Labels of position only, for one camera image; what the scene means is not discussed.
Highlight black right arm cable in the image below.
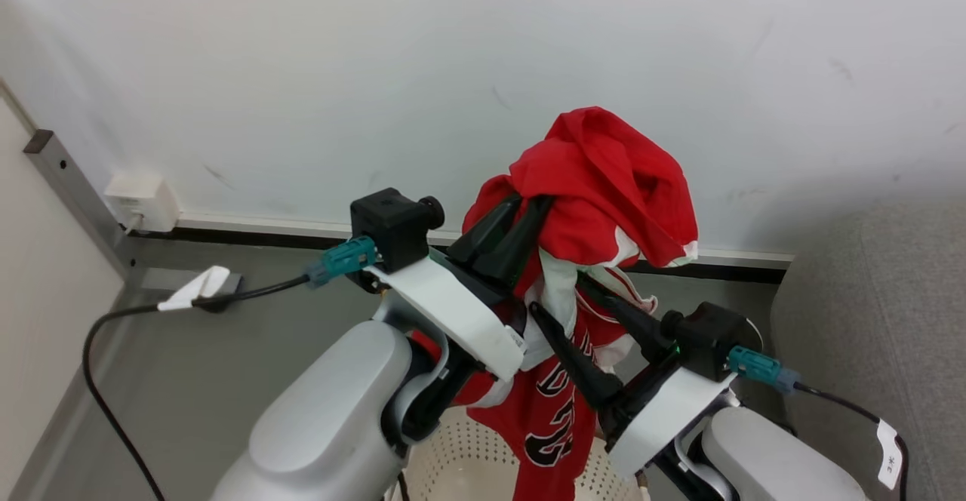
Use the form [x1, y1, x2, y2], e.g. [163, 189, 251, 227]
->
[728, 346, 911, 501]

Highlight grey fabric sofa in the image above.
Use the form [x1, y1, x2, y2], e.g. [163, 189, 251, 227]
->
[770, 198, 966, 501]

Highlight red basketball jersey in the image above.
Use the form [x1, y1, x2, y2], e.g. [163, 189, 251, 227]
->
[453, 106, 700, 501]

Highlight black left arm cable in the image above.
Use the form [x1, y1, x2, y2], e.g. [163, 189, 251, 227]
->
[82, 235, 378, 501]

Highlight white perforated laundry basket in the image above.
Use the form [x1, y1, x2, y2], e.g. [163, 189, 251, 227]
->
[391, 406, 651, 501]

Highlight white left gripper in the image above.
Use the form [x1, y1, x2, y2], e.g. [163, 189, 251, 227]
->
[365, 192, 556, 383]

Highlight black and white skirting strip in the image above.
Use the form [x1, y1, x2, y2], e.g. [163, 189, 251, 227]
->
[127, 213, 795, 285]

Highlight white wall socket box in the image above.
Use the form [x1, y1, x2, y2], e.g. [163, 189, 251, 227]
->
[103, 174, 180, 233]

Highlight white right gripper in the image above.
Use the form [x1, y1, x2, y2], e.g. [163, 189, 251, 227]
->
[528, 272, 737, 481]

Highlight grey metal door frame post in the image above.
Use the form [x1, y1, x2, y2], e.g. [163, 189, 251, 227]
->
[23, 129, 244, 295]

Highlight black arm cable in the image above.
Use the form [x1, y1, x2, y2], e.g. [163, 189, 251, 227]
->
[728, 346, 911, 501]
[82, 235, 378, 501]

